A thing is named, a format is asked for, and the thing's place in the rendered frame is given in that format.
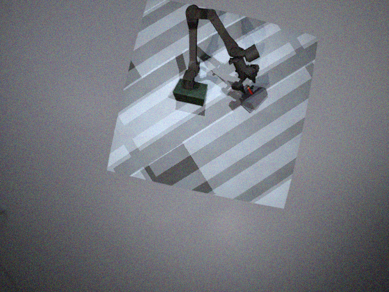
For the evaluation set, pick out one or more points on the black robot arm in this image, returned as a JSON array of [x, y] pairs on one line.
[[193, 14]]

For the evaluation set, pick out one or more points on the grey sloped panel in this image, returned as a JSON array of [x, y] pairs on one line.
[[250, 102]]

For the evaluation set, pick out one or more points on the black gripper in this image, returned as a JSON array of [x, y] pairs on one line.
[[239, 85]]

